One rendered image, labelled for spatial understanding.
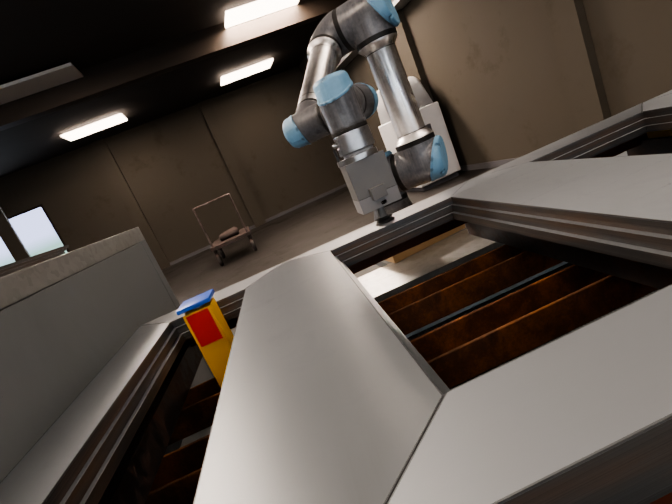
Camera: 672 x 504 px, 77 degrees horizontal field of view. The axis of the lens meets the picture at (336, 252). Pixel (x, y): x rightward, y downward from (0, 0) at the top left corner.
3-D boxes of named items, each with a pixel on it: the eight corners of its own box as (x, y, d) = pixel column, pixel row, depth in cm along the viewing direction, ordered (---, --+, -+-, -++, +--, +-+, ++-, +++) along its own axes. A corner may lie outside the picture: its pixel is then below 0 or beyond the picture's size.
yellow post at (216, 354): (257, 396, 77) (209, 305, 72) (231, 408, 76) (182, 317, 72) (258, 383, 82) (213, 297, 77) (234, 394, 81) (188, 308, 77)
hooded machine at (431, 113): (465, 172, 616) (429, 65, 582) (424, 192, 601) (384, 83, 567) (437, 176, 693) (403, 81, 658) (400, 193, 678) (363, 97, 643)
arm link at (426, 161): (410, 186, 133) (342, 11, 122) (456, 169, 126) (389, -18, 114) (401, 196, 123) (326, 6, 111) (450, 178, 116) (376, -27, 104)
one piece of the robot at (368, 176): (336, 148, 78) (369, 228, 81) (380, 129, 79) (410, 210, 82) (329, 151, 87) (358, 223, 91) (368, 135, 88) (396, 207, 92)
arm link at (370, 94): (331, 97, 98) (311, 100, 89) (373, 75, 93) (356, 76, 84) (344, 130, 100) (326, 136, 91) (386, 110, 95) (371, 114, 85)
